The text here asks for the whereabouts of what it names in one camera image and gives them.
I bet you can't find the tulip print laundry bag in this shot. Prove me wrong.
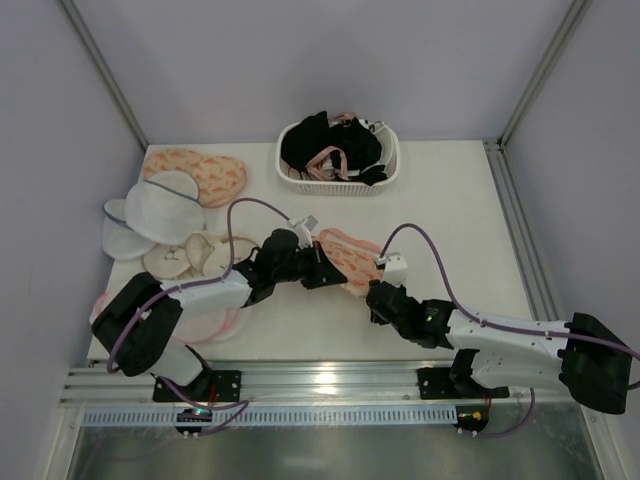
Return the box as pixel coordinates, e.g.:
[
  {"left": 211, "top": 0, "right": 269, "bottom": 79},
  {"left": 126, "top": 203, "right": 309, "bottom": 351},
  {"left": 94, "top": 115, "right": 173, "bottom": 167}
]
[
  {"left": 313, "top": 228, "right": 382, "bottom": 298},
  {"left": 142, "top": 148, "right": 248, "bottom": 208}
]

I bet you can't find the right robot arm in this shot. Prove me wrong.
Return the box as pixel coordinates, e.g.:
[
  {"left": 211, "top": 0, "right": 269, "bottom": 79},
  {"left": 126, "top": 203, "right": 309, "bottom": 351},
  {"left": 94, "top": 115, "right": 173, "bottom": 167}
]
[{"left": 366, "top": 281, "right": 632, "bottom": 415}]

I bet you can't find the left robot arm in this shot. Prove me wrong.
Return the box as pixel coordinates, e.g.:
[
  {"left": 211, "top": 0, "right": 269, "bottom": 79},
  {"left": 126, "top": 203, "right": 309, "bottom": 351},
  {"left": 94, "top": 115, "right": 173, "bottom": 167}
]
[{"left": 91, "top": 229, "right": 347, "bottom": 399}]

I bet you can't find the pink trimmed bra in basket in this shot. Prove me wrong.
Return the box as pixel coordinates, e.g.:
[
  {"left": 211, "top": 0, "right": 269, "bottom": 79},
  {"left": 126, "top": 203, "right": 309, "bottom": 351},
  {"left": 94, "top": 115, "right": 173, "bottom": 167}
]
[{"left": 299, "top": 112, "right": 374, "bottom": 182}]

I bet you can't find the cream round laundry bag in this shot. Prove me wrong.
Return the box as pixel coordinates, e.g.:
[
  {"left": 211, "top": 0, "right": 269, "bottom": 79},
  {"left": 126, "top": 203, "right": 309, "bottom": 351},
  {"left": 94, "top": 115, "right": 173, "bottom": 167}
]
[{"left": 141, "top": 231, "right": 258, "bottom": 280}]

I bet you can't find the pink trimmed white laundry bag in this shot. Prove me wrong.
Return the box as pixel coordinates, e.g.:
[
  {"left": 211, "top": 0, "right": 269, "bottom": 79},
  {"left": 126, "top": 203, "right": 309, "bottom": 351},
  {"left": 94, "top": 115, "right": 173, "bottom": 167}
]
[{"left": 89, "top": 292, "right": 244, "bottom": 346}]

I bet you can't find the white mesh laundry bag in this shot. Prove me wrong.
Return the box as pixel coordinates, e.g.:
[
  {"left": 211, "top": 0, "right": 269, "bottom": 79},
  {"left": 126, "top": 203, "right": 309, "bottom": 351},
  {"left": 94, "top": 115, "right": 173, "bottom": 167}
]
[{"left": 102, "top": 170, "right": 205, "bottom": 261}]

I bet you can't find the white perforated plastic basket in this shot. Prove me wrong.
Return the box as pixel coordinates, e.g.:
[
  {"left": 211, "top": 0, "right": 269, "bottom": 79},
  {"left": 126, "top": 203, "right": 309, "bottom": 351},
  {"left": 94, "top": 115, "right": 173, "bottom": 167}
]
[{"left": 273, "top": 122, "right": 402, "bottom": 197}]

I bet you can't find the black garment in basket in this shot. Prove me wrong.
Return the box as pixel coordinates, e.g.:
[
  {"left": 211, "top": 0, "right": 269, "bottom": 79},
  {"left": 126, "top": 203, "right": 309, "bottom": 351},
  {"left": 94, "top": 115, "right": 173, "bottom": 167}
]
[{"left": 280, "top": 111, "right": 389, "bottom": 187}]

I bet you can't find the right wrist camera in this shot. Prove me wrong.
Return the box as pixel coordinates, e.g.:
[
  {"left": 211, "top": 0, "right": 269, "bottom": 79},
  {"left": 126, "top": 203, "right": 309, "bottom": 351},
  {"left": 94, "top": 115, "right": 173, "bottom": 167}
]
[{"left": 374, "top": 252, "right": 408, "bottom": 287}]

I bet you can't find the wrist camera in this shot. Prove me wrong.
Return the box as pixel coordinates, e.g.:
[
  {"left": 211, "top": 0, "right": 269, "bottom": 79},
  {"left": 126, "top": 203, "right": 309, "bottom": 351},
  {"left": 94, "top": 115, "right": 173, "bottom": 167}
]
[
  {"left": 287, "top": 215, "right": 318, "bottom": 249},
  {"left": 374, "top": 252, "right": 408, "bottom": 287}
]

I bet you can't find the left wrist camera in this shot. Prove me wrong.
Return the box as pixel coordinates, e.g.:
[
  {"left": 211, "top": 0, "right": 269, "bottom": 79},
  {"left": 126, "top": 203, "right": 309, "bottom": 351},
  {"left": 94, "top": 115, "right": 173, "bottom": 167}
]
[{"left": 287, "top": 215, "right": 318, "bottom": 249}]

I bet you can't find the aluminium mounting rail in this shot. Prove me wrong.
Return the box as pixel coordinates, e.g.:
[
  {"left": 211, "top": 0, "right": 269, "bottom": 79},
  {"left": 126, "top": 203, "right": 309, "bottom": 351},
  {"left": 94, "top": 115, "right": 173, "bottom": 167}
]
[{"left": 63, "top": 359, "right": 607, "bottom": 405}]

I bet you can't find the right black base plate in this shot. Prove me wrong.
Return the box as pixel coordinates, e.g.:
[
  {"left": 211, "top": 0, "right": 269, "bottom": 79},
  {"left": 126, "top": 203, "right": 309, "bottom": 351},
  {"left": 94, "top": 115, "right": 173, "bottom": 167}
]
[{"left": 416, "top": 367, "right": 510, "bottom": 400}]

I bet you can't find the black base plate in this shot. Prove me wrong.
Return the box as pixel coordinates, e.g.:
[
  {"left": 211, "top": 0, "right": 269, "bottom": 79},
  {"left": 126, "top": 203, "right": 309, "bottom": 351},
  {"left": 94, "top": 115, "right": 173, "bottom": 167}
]
[
  {"left": 416, "top": 367, "right": 510, "bottom": 400},
  {"left": 152, "top": 370, "right": 242, "bottom": 404}
]

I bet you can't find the slotted cable duct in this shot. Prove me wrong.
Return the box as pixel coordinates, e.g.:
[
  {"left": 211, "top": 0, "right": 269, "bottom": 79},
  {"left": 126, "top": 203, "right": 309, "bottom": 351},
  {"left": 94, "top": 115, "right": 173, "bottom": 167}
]
[{"left": 81, "top": 404, "right": 458, "bottom": 428}]

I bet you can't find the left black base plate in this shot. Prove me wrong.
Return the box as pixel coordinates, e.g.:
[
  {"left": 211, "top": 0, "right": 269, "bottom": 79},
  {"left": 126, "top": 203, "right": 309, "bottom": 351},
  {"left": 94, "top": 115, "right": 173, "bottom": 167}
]
[{"left": 152, "top": 370, "right": 242, "bottom": 404}]

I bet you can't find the right aluminium frame post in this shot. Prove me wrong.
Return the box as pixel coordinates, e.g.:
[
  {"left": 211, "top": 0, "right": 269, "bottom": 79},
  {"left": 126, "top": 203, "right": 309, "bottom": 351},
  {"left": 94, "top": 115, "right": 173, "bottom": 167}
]
[{"left": 497, "top": 0, "right": 592, "bottom": 149}]

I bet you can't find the aluminium frame post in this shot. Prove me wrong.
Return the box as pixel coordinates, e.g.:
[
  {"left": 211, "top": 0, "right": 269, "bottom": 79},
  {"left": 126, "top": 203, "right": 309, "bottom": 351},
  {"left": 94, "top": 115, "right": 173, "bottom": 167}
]
[
  {"left": 497, "top": 0, "right": 592, "bottom": 149},
  {"left": 58, "top": 0, "right": 149, "bottom": 151}
]

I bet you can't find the left aluminium frame post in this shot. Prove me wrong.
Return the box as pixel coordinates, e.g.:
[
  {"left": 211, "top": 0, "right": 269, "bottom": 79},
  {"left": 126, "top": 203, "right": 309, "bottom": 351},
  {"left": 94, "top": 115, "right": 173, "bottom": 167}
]
[{"left": 58, "top": 0, "right": 149, "bottom": 151}]

